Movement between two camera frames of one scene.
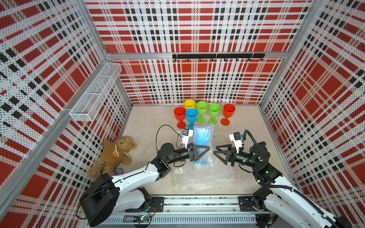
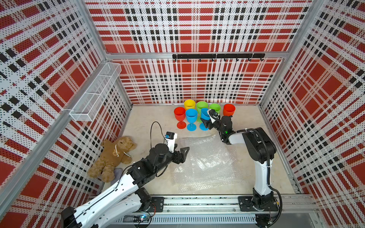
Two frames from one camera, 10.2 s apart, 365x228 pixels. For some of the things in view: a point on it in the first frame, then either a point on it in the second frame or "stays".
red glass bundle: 179,112 stays
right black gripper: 231,154 → 207,123
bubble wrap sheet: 216,175 stays
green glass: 202,107 stays
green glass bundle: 214,110 stays
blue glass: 203,135 → 205,115
